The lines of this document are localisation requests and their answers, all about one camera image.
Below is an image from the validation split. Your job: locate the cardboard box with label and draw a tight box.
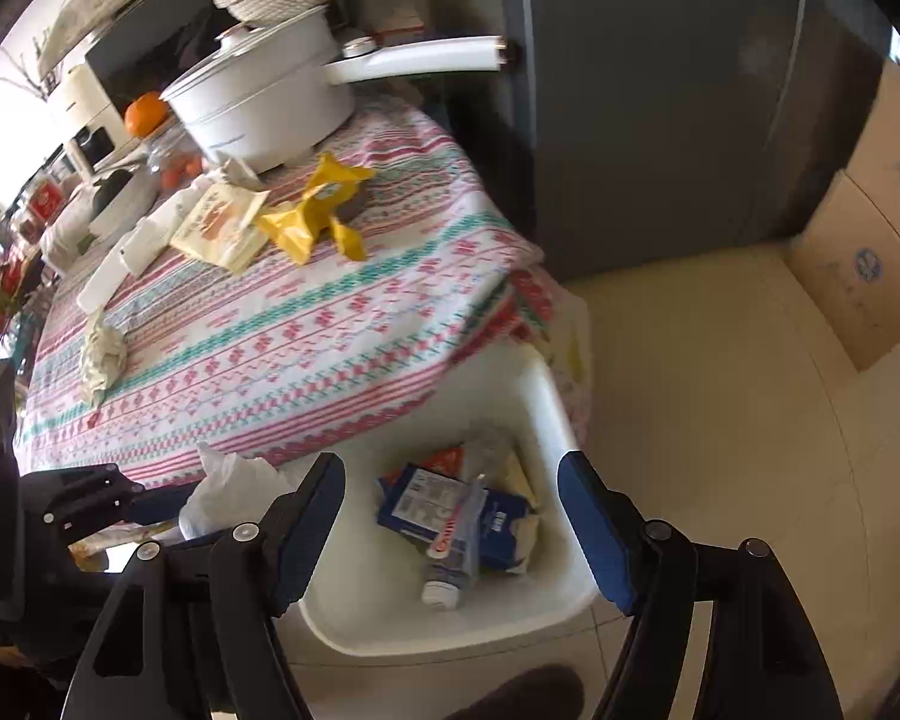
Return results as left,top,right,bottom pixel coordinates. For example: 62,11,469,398
844,60,900,256

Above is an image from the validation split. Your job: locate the orange fruit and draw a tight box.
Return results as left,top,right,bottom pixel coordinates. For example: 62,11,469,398
124,91,170,137

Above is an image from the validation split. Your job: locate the yellow wrapper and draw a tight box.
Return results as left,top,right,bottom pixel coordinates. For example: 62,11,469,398
259,152,376,265

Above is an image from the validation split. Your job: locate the white electric pot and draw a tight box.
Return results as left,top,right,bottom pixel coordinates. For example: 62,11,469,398
159,6,512,175

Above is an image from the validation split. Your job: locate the cream kitchen appliance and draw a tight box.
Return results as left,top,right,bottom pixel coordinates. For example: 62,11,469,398
45,64,132,173

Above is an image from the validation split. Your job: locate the jar with red contents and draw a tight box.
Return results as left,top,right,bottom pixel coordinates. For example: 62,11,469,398
22,176,68,230

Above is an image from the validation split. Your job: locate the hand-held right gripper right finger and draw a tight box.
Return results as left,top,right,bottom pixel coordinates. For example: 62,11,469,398
557,450,845,720

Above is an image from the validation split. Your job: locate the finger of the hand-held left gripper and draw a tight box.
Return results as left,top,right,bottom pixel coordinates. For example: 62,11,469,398
19,463,197,535

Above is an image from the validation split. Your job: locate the white plastic bag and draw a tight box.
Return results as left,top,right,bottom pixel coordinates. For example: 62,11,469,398
178,441,301,541

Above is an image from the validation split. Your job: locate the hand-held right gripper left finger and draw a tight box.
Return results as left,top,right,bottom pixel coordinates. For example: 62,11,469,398
60,452,347,720

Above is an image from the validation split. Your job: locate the patterned tablecloth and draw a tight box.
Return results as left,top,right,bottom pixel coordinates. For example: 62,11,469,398
15,101,593,492

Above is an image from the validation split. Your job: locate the beige snack packet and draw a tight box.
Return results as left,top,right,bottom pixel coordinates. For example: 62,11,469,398
169,184,271,275

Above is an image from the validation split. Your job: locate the small brown box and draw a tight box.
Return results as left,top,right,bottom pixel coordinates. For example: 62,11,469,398
367,4,428,53

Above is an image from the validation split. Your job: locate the white plastic bin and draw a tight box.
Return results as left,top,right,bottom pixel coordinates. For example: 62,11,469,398
296,349,602,657

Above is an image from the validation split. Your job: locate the grey refrigerator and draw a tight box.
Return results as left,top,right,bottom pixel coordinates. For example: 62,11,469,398
495,0,893,282

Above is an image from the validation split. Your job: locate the crumpled paper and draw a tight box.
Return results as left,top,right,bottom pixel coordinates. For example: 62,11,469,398
79,307,128,406

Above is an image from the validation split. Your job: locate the blue printed carton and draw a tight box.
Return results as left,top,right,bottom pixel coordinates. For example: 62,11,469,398
376,465,481,541

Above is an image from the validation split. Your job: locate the white bowl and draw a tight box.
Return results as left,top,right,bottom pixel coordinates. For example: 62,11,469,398
86,180,162,241

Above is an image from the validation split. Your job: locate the avocado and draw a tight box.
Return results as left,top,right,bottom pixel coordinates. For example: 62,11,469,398
90,169,143,215

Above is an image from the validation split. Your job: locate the clear plastic bottle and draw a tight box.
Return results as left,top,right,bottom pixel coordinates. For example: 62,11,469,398
420,476,488,608

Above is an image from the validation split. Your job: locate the white packet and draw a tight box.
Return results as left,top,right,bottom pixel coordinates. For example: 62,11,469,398
76,206,196,312

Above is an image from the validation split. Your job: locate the glass jar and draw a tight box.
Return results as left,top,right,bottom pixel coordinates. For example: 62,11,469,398
146,131,207,192

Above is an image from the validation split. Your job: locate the white dotted cloth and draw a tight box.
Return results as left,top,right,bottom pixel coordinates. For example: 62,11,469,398
39,180,106,278

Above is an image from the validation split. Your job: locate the large cardboard box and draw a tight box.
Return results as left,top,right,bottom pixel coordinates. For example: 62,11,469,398
787,169,900,372

